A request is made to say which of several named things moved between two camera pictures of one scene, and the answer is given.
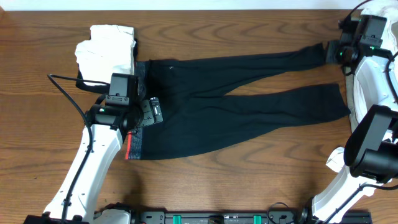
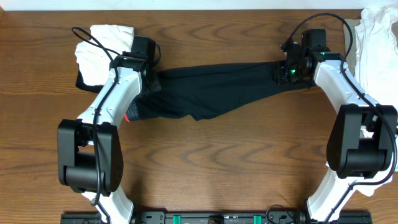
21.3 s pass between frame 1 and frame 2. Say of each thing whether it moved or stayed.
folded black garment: stayed
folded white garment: stayed
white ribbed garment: stayed
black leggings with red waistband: moved
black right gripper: moved
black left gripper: moved
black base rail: stayed
